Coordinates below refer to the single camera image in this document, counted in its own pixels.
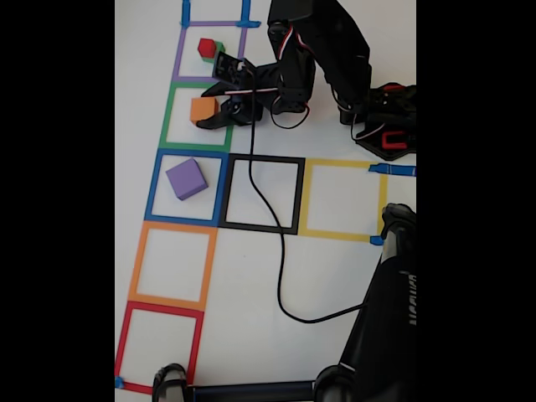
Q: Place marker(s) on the orange block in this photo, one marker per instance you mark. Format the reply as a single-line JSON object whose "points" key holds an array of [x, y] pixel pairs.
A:
{"points": [[202, 109]]}

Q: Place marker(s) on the green block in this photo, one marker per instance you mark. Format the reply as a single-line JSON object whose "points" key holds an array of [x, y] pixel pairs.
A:
{"points": [[218, 48]]}

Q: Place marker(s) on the small red cube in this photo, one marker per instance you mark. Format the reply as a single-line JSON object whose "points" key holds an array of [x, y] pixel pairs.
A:
{"points": [[206, 47]]}

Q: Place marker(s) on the purple block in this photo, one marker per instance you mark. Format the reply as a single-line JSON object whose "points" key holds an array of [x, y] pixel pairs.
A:
{"points": [[186, 178]]}

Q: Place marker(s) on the blue tape strip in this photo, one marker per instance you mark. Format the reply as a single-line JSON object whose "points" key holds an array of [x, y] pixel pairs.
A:
{"points": [[186, 10], [398, 170], [251, 24], [246, 10]]}

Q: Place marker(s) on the small blue tape piece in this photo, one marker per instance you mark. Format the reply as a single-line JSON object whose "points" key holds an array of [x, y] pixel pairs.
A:
{"points": [[119, 382], [376, 240]]}

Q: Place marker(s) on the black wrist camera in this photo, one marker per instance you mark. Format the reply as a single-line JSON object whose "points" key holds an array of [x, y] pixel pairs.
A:
{"points": [[230, 69]]}

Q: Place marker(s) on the green square frame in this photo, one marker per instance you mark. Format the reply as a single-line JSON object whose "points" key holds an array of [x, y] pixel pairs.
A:
{"points": [[197, 146]]}

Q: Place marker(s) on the purple square frame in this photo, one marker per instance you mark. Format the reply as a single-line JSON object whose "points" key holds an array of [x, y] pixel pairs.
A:
{"points": [[180, 54]]}

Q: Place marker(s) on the black square frame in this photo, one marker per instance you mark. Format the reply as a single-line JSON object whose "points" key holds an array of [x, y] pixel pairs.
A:
{"points": [[264, 158]]}

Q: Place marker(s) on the blue square frame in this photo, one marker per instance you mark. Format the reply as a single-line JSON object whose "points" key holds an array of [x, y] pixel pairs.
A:
{"points": [[152, 188]]}

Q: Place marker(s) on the yellow square frame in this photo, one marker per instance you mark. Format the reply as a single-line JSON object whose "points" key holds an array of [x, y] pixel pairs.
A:
{"points": [[339, 163]]}

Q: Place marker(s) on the orange square frame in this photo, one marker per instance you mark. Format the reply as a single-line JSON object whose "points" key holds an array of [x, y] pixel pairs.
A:
{"points": [[176, 227]]}

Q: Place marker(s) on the red square frame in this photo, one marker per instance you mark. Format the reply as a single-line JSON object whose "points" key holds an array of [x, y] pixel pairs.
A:
{"points": [[163, 310]]}

